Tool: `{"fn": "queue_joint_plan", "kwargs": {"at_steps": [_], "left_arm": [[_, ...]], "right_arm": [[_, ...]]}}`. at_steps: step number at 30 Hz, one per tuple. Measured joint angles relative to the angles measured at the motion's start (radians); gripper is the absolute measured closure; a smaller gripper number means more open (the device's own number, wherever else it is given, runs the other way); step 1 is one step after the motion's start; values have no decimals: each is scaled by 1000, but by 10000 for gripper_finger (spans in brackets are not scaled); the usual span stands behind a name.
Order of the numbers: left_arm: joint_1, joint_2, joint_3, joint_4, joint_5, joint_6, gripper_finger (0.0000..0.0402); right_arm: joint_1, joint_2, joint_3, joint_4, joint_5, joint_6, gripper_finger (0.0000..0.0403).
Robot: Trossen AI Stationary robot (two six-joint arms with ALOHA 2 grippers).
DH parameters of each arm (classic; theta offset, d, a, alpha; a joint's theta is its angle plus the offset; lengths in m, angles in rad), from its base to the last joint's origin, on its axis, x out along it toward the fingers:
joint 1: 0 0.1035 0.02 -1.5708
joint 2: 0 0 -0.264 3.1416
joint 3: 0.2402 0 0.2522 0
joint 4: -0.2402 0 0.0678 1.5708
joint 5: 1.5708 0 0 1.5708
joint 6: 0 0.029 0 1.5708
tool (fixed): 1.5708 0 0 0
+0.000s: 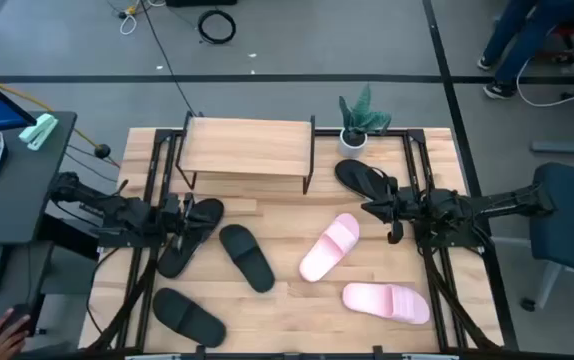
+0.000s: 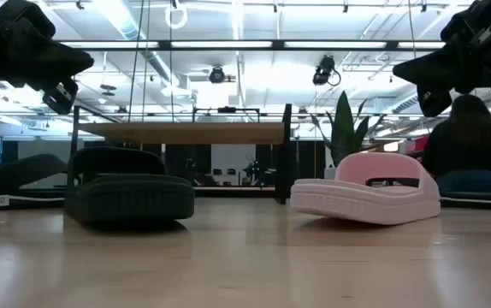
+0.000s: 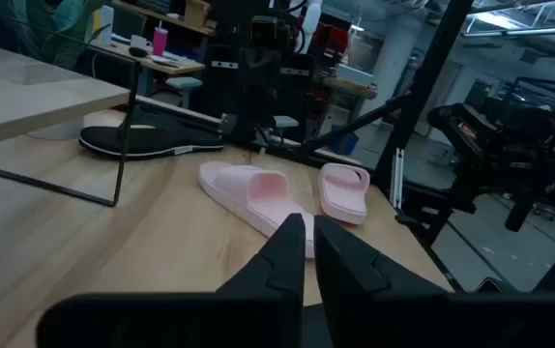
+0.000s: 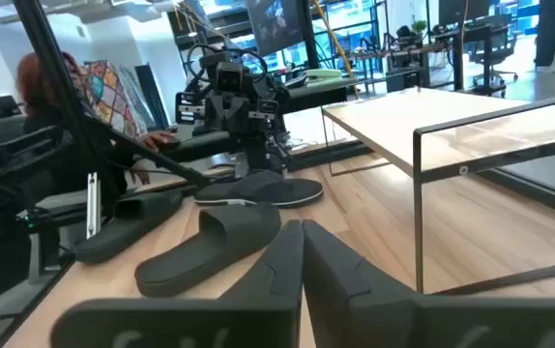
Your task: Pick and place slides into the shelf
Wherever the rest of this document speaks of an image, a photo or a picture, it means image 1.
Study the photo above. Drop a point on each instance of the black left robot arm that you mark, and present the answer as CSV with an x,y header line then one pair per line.
x,y
112,207

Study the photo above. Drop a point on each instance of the wooden shelf black metal frame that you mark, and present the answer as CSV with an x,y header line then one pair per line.
x,y
247,145

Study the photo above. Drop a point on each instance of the silver bar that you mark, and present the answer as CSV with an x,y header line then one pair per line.
x,y
429,357
154,357

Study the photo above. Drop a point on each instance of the red stool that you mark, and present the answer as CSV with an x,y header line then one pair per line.
x,y
567,31

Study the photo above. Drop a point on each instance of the black desk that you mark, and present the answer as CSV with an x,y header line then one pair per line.
x,y
17,200

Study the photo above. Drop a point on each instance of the black box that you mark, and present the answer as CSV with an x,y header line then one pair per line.
x,y
201,2

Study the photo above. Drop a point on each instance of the black slide sandal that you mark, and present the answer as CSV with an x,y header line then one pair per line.
x,y
189,317
247,257

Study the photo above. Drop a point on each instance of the black metal rig frame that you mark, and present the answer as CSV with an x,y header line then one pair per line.
x,y
392,132

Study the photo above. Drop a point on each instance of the grey stand foot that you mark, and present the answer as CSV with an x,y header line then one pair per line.
x,y
567,147

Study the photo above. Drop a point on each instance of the pink slide sandal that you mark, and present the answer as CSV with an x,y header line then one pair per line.
x,y
387,302
329,247

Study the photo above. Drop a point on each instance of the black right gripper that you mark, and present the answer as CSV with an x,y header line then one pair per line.
x,y
409,207

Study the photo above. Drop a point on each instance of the person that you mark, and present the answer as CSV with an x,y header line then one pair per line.
x,y
517,40

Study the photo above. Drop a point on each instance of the black flip-flop sandal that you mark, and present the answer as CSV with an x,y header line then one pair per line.
x,y
362,177
177,260

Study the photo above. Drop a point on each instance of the black computer mouse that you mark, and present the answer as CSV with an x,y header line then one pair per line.
x,y
19,312

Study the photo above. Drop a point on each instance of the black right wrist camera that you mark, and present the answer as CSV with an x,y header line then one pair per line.
x,y
396,232

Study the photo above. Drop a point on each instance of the mint green stapler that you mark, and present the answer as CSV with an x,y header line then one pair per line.
x,y
39,131

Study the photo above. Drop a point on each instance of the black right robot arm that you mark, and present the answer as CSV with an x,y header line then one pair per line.
x,y
507,200

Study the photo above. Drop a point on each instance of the dark lower desk surface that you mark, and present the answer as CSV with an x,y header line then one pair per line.
x,y
17,280

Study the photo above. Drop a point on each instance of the blue office chair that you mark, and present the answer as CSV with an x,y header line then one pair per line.
x,y
572,215

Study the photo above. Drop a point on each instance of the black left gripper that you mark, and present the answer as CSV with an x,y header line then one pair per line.
x,y
174,215

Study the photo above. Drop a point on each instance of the person's hand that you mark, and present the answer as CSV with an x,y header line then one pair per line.
x,y
2,342

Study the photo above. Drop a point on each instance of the potted plant white pot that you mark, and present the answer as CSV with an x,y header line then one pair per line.
x,y
359,125

